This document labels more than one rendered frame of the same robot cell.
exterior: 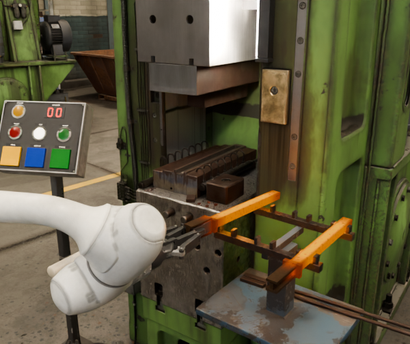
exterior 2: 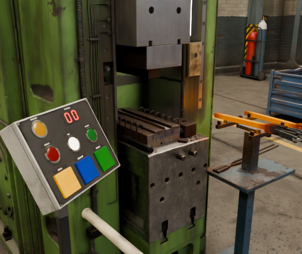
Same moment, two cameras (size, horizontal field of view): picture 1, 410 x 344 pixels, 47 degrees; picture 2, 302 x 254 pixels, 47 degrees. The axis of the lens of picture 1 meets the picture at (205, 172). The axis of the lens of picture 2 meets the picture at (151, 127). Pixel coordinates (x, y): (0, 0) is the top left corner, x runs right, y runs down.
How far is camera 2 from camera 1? 1.98 m
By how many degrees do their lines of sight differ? 69
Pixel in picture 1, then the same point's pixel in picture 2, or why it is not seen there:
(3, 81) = not seen: outside the picture
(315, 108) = (208, 62)
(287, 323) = (262, 169)
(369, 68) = not seen: hidden behind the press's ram
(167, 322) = (169, 246)
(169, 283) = (172, 213)
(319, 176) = (210, 100)
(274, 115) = (196, 70)
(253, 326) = (266, 177)
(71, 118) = (86, 116)
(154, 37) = (152, 24)
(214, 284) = (202, 188)
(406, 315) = not seen: hidden behind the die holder
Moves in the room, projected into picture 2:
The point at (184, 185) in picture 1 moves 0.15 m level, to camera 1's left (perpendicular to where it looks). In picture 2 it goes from (171, 135) to (163, 146)
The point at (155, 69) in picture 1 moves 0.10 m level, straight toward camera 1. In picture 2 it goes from (152, 51) to (176, 51)
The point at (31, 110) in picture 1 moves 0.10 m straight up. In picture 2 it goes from (50, 122) to (47, 90)
